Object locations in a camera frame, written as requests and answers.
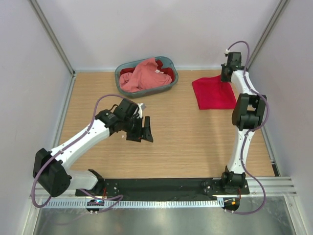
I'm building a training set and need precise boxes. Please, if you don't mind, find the right aluminium frame post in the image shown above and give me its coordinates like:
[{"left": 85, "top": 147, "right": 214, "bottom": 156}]
[{"left": 246, "top": 0, "right": 290, "bottom": 70}]

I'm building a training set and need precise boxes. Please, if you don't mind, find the magenta red t shirt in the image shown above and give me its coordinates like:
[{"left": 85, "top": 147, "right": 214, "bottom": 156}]
[{"left": 192, "top": 75, "right": 236, "bottom": 110}]

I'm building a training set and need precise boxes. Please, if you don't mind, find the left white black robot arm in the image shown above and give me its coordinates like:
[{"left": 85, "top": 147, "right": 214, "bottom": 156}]
[{"left": 33, "top": 99, "right": 154, "bottom": 197}]

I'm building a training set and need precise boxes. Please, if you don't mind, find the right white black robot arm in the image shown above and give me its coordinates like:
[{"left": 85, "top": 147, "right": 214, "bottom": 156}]
[{"left": 220, "top": 50, "right": 267, "bottom": 194}]

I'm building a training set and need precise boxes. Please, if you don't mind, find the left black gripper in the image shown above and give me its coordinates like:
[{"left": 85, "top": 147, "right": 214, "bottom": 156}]
[{"left": 122, "top": 115, "right": 153, "bottom": 142}]

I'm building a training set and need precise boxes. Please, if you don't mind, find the teal plastic laundry basin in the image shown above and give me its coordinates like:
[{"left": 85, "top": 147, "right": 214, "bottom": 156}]
[{"left": 114, "top": 56, "right": 179, "bottom": 98}]

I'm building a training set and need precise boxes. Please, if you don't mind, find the salmon pink t shirt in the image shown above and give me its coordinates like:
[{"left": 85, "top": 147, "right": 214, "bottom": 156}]
[{"left": 118, "top": 57, "right": 172, "bottom": 93}]

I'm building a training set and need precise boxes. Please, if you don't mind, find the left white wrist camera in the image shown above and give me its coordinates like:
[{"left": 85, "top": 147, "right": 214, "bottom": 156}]
[{"left": 134, "top": 103, "right": 146, "bottom": 118}]

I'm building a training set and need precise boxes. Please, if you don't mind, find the perforated metal cable tray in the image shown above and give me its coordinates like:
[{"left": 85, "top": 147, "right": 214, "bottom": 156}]
[{"left": 45, "top": 198, "right": 224, "bottom": 209}]

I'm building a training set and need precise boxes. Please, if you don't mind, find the aluminium frame post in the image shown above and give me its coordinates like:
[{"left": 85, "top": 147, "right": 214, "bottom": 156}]
[
  {"left": 28, "top": 0, "right": 75, "bottom": 76},
  {"left": 246, "top": 0, "right": 290, "bottom": 70}
]

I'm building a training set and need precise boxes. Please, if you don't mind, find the left aluminium frame post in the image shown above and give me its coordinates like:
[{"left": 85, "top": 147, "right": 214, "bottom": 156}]
[{"left": 28, "top": 0, "right": 75, "bottom": 76}]

